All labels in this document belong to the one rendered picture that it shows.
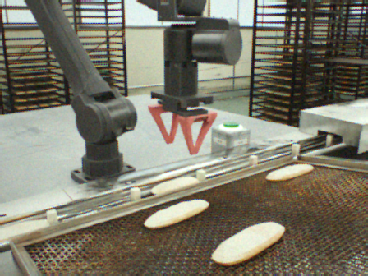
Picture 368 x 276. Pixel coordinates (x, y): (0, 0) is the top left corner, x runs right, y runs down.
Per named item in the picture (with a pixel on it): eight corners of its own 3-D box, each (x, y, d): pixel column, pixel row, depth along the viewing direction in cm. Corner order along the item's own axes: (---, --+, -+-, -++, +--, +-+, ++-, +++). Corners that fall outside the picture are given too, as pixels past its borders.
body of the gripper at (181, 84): (182, 111, 56) (182, 63, 54) (149, 101, 64) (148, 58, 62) (214, 106, 60) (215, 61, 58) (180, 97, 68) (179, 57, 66)
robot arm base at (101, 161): (117, 163, 86) (69, 177, 78) (115, 131, 83) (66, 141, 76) (137, 174, 80) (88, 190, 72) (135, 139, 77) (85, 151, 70)
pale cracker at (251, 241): (264, 223, 41) (263, 213, 41) (293, 231, 38) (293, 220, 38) (202, 258, 34) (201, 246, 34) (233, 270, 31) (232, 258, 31)
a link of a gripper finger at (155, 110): (168, 154, 62) (167, 99, 59) (148, 144, 67) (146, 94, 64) (200, 146, 65) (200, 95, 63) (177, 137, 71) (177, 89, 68)
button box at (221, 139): (231, 162, 97) (232, 121, 94) (252, 171, 91) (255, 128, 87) (207, 168, 92) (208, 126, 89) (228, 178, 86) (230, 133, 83)
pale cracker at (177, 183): (191, 177, 70) (191, 172, 70) (203, 184, 67) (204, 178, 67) (146, 190, 65) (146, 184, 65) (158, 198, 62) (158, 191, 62)
